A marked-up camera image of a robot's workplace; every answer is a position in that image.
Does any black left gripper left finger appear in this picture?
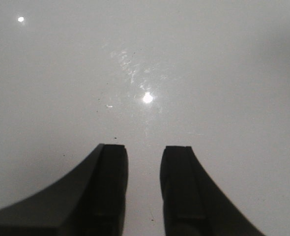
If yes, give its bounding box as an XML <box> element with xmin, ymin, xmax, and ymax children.
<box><xmin>0</xmin><ymin>144</ymin><xmax>128</xmax><ymax>236</ymax></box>

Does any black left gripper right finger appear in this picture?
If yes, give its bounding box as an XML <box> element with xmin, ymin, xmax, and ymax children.
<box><xmin>160</xmin><ymin>146</ymin><xmax>262</xmax><ymax>236</ymax></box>

